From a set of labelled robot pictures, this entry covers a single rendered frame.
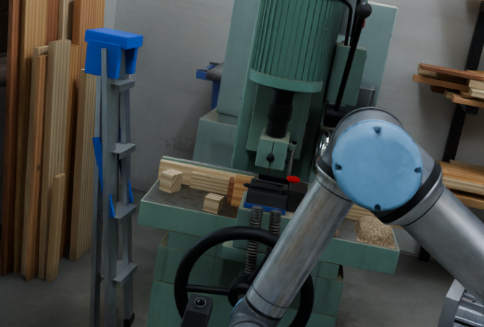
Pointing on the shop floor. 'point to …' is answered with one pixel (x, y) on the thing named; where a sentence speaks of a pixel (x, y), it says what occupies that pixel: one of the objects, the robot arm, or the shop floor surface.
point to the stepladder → (111, 168)
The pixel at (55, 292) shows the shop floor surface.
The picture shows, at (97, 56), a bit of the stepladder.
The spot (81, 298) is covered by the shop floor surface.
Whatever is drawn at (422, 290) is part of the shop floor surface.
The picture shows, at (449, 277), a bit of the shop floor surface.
